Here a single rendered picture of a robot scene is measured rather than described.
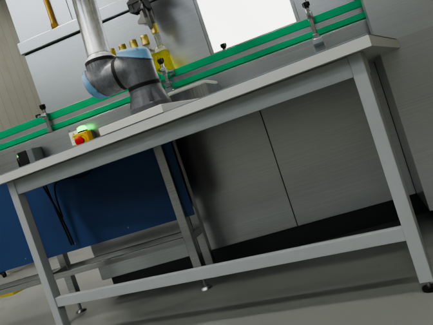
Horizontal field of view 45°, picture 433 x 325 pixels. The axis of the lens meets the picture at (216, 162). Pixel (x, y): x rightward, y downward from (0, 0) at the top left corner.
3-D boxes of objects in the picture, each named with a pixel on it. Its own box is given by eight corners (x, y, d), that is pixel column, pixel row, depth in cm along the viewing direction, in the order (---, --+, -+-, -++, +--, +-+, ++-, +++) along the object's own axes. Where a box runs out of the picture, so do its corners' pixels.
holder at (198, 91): (227, 101, 229) (221, 84, 229) (212, 102, 202) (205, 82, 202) (191, 114, 233) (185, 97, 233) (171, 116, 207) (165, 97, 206)
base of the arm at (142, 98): (161, 105, 178) (151, 77, 178) (124, 118, 184) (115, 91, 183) (179, 102, 192) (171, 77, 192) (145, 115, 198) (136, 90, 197)
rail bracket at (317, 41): (329, 57, 219) (312, 4, 218) (328, 53, 202) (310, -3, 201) (317, 60, 220) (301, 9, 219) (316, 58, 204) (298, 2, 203)
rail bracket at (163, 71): (180, 86, 235) (171, 59, 234) (167, 85, 219) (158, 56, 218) (174, 88, 236) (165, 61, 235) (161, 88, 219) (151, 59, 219)
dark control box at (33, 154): (47, 163, 242) (40, 146, 242) (37, 166, 234) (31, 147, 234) (32, 168, 244) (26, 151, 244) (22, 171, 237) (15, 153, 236)
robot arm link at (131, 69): (151, 78, 180) (138, 40, 179) (118, 91, 184) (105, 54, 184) (165, 78, 191) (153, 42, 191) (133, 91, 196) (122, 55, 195)
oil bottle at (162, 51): (182, 88, 242) (167, 44, 241) (178, 88, 237) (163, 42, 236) (171, 92, 244) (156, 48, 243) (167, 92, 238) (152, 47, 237)
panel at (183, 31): (301, 24, 238) (278, -49, 237) (300, 23, 235) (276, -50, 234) (126, 90, 261) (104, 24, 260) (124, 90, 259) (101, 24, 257)
